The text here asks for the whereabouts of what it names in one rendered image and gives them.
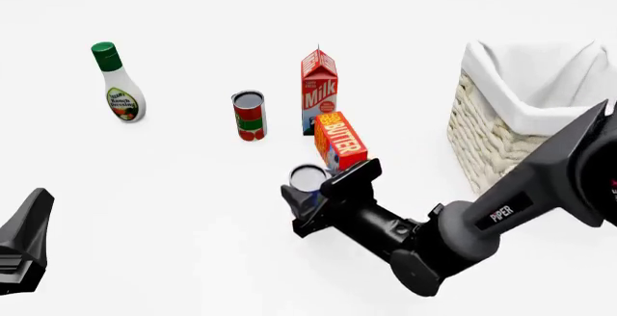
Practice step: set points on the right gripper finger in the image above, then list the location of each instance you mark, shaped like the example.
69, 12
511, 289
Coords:
298, 200

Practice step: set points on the cream woven basket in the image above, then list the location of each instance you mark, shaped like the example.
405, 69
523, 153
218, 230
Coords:
477, 131

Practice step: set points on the red tomato sauce can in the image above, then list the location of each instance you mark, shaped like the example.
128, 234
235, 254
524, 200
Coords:
249, 117

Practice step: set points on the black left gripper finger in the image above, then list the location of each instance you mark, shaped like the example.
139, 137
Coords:
30, 222

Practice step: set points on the red white milk carton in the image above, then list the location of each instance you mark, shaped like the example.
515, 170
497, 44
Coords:
319, 92

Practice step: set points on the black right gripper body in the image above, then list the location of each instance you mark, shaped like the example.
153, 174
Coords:
315, 218

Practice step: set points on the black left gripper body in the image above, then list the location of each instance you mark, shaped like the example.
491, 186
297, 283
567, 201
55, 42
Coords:
19, 272

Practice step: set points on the white ranch dressing bottle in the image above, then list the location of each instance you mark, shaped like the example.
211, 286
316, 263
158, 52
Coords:
123, 93

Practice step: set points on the orange butter box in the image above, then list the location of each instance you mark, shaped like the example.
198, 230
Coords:
340, 139

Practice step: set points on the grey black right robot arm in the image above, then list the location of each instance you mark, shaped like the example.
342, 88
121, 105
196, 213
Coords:
520, 211

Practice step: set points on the white cloth basket liner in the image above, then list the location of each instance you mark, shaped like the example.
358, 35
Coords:
535, 84

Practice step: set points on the blue alphabet soup can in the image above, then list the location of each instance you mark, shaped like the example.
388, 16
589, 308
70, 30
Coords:
308, 178

